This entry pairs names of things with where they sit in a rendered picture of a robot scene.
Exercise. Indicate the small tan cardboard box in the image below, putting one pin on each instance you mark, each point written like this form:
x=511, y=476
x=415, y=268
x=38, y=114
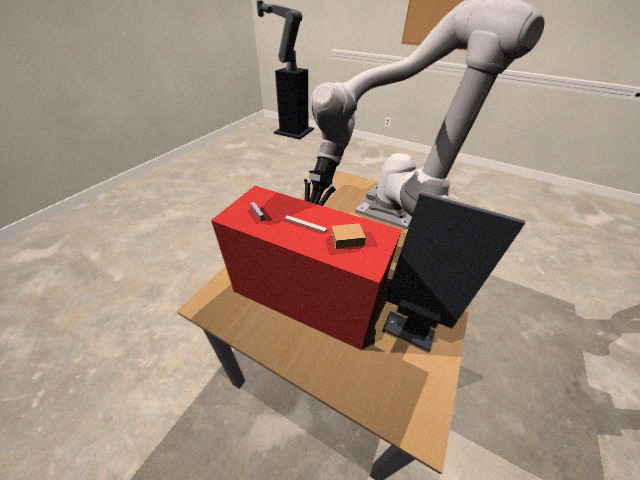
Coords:
x=349, y=235

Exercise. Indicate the red tool chest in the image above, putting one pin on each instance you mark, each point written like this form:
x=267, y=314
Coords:
x=288, y=262

